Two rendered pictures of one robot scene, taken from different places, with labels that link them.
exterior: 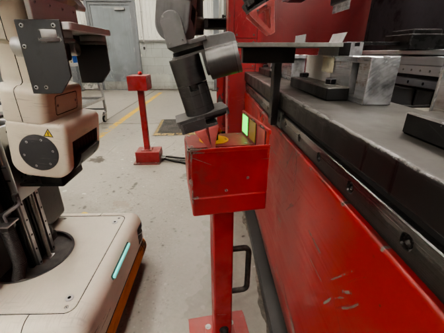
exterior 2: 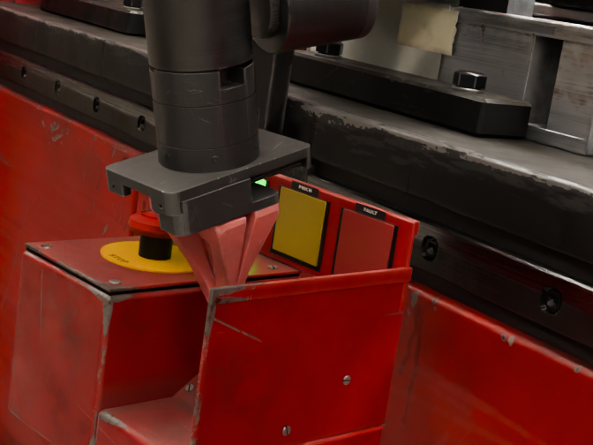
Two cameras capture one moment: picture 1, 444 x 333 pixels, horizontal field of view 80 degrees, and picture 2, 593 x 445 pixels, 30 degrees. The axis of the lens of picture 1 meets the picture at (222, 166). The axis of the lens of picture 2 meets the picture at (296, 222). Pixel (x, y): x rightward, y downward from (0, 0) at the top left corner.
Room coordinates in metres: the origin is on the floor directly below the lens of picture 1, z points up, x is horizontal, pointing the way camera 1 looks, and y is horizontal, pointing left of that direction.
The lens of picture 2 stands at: (-0.02, 0.33, 0.97)
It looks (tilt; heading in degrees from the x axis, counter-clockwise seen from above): 12 degrees down; 327
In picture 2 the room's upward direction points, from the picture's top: 8 degrees clockwise
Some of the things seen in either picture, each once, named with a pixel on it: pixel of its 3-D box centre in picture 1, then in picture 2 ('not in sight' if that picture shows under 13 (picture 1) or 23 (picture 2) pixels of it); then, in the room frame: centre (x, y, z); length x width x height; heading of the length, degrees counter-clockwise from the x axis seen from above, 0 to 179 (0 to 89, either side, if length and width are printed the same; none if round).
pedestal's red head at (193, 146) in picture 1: (221, 157); (203, 320); (0.58, 0.00, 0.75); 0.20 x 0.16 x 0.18; 11
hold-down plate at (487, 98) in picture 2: (314, 86); (389, 88); (0.77, -0.26, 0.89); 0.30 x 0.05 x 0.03; 2
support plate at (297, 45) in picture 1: (282, 45); not in sight; (0.81, -0.17, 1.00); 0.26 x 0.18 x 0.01; 92
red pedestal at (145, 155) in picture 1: (143, 119); not in sight; (2.43, 0.72, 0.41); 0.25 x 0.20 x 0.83; 92
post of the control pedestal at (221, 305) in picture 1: (221, 274); not in sight; (0.58, 0.00, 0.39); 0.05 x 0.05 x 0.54; 11
